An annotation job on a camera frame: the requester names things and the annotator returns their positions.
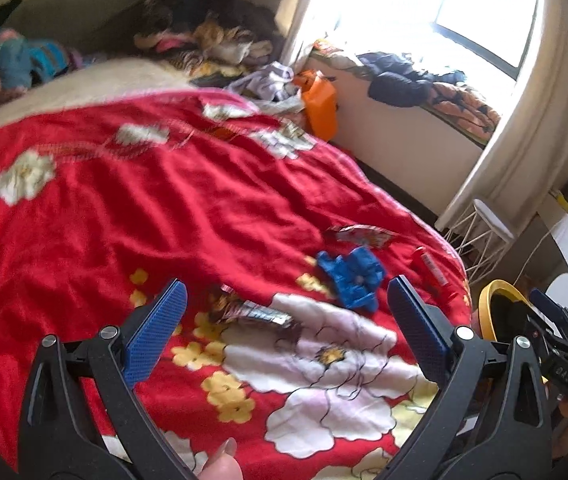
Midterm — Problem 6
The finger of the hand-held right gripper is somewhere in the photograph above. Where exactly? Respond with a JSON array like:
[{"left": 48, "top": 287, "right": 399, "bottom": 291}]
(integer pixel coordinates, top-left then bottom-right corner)
[{"left": 528, "top": 287, "right": 568, "bottom": 350}]

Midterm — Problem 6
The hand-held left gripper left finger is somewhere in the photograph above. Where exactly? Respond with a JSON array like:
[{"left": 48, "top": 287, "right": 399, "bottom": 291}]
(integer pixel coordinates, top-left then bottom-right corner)
[{"left": 16, "top": 280, "right": 197, "bottom": 480}]

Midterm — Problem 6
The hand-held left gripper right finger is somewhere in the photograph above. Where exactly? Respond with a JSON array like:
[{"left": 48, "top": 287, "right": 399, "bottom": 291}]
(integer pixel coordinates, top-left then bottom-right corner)
[{"left": 381, "top": 275, "right": 557, "bottom": 480}]

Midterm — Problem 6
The yellow trash bin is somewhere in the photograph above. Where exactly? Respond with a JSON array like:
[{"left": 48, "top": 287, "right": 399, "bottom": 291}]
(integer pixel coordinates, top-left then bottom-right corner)
[{"left": 478, "top": 280, "right": 549, "bottom": 386}]

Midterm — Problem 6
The brown silver foil wrapper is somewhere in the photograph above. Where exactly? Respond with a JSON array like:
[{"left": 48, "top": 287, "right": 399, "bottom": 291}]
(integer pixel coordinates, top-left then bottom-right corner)
[{"left": 209, "top": 285, "right": 305, "bottom": 333}]

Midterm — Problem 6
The person's left hand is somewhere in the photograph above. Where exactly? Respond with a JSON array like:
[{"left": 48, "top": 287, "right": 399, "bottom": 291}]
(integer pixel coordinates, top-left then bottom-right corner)
[{"left": 199, "top": 437, "right": 245, "bottom": 480}]

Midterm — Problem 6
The red plastic tube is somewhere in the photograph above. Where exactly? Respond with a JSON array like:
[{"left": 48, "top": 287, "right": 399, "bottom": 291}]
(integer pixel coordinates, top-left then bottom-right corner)
[{"left": 414, "top": 246, "right": 452, "bottom": 288}]

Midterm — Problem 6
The red white wrapper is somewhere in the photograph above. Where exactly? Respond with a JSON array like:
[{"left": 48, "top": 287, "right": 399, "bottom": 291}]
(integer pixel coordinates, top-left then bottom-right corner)
[{"left": 326, "top": 224, "right": 399, "bottom": 251}]

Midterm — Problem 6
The red floral blanket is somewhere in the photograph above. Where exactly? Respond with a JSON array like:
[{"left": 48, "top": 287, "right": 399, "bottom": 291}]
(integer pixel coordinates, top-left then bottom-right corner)
[{"left": 0, "top": 89, "right": 472, "bottom": 480}]

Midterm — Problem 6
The cream curtain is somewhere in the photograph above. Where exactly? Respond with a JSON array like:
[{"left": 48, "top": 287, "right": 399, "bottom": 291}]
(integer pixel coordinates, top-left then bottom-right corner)
[{"left": 434, "top": 0, "right": 568, "bottom": 231}]

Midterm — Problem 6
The orange patterned blanket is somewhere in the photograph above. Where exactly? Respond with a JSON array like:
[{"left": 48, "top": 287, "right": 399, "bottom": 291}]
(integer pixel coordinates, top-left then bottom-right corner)
[{"left": 428, "top": 82, "right": 502, "bottom": 143}]

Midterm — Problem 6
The dark blue puffer jacket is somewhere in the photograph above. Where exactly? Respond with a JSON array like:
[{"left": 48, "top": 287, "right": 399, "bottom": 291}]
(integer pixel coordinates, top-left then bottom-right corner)
[{"left": 356, "top": 51, "right": 467, "bottom": 108}]

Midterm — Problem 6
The orange bag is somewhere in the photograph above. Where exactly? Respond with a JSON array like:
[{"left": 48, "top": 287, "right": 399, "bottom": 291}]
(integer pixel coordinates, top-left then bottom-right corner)
[{"left": 296, "top": 70, "right": 339, "bottom": 142}]

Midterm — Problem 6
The beige bed sheet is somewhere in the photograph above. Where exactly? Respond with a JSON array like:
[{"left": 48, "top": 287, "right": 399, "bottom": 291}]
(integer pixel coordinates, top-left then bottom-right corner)
[{"left": 0, "top": 55, "right": 245, "bottom": 133}]

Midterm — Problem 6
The lavender cloth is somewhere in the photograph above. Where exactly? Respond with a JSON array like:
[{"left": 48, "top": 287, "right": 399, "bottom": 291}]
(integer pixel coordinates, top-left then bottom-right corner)
[{"left": 226, "top": 61, "right": 297, "bottom": 103}]

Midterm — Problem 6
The window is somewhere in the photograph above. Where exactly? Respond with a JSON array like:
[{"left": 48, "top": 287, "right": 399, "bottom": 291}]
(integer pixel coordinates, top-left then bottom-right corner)
[{"left": 431, "top": 0, "right": 539, "bottom": 81}]

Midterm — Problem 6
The pile of dark clothes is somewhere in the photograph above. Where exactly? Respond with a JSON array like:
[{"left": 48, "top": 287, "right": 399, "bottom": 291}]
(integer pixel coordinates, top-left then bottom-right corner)
[{"left": 131, "top": 0, "right": 285, "bottom": 78}]

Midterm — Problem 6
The white cable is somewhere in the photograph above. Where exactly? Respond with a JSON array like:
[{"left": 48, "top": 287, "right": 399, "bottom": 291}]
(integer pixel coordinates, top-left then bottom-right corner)
[{"left": 514, "top": 230, "right": 552, "bottom": 286}]

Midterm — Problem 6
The white wire stool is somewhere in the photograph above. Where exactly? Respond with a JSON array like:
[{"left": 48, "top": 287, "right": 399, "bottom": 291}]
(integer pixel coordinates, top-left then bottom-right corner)
[{"left": 444, "top": 199, "right": 517, "bottom": 286}]

